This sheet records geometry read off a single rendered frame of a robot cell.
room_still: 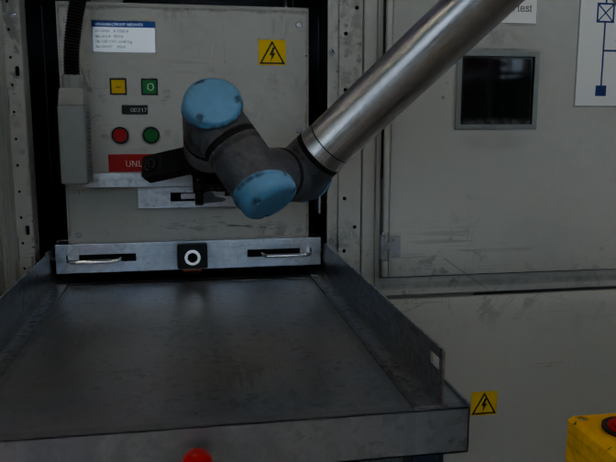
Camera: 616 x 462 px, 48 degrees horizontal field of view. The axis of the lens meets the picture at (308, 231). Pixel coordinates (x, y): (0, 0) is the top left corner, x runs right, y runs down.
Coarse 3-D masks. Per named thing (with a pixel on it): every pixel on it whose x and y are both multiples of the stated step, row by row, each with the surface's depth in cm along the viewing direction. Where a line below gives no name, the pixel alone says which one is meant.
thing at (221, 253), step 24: (192, 240) 142; (216, 240) 143; (240, 240) 144; (264, 240) 145; (288, 240) 146; (312, 240) 146; (96, 264) 139; (120, 264) 140; (144, 264) 141; (168, 264) 142; (216, 264) 144; (240, 264) 145; (264, 264) 145; (288, 264) 146; (312, 264) 147
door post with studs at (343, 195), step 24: (336, 0) 137; (360, 0) 137; (336, 24) 137; (360, 24) 138; (336, 48) 138; (360, 48) 139; (336, 72) 139; (360, 72) 139; (336, 96) 140; (336, 192) 143; (336, 216) 144; (336, 240) 144
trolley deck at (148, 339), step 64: (64, 320) 113; (128, 320) 113; (192, 320) 113; (256, 320) 113; (320, 320) 113; (0, 384) 86; (64, 384) 86; (128, 384) 86; (192, 384) 86; (256, 384) 86; (320, 384) 86; (384, 384) 86; (448, 384) 85; (0, 448) 71; (64, 448) 72; (128, 448) 73; (256, 448) 76; (320, 448) 77; (384, 448) 78; (448, 448) 80
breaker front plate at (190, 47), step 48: (192, 48) 137; (240, 48) 139; (288, 48) 140; (96, 96) 136; (144, 96) 137; (288, 96) 142; (96, 144) 137; (144, 144) 139; (288, 144) 144; (96, 192) 138; (144, 192) 140; (96, 240) 140; (144, 240) 142
